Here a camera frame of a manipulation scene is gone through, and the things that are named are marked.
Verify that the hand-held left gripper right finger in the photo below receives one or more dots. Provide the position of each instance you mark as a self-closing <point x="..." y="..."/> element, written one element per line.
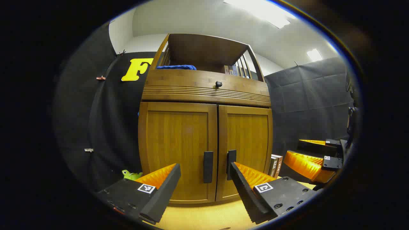
<point x="244" y="191"/>

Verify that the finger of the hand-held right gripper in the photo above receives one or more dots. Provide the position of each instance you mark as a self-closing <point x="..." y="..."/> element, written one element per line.
<point x="316" y="149"/>
<point x="332" y="163"/>

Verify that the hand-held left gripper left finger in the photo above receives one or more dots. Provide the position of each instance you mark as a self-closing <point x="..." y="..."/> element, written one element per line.
<point x="166" y="188"/>

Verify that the wooden shoe cabinet door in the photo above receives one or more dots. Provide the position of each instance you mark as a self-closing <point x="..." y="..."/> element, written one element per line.
<point x="249" y="137"/>
<point x="179" y="140"/>

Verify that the wooden double-door shoe cabinet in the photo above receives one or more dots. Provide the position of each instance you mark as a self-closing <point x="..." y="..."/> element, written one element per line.
<point x="204" y="48"/>

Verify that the dark standing book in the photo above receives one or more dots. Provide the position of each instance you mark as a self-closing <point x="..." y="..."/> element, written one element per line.
<point x="272" y="166"/>

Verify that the green frog plush toy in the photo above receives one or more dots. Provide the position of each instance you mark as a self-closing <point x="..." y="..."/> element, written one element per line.
<point x="129" y="175"/>

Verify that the reddish brown standing book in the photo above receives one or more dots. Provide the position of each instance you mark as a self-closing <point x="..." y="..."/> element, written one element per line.
<point x="279" y="166"/>

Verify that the small ceiling light panel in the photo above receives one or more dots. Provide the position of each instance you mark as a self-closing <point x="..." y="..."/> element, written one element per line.
<point x="314" y="55"/>

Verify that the black backdrop cloth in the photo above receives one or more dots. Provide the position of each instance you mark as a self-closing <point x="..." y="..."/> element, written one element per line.
<point x="108" y="121"/>

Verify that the wooden drawer with black knob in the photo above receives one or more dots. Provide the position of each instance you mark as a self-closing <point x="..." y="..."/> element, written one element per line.
<point x="185" y="78"/>

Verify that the blue grey book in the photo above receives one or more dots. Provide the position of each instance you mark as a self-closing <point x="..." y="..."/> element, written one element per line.
<point x="233" y="71"/>

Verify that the blue cloth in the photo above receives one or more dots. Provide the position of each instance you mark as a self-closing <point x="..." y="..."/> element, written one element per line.
<point x="177" y="67"/>

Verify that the small copper clip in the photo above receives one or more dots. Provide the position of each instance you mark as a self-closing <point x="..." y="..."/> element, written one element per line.
<point x="100" y="78"/>

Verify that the large ceiling light panel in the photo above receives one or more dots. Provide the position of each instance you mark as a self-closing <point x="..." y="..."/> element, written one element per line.
<point x="262" y="11"/>

